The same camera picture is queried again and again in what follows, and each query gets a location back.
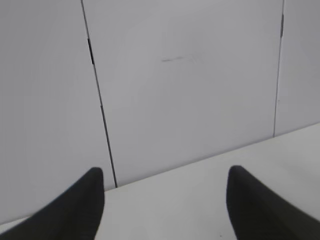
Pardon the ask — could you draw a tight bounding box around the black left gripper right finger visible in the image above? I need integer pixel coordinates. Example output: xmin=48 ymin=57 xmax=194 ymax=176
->
xmin=226 ymin=165 xmax=320 ymax=240

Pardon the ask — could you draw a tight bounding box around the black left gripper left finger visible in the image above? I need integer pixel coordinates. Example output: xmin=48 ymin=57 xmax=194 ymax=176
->
xmin=0 ymin=167 xmax=105 ymax=240

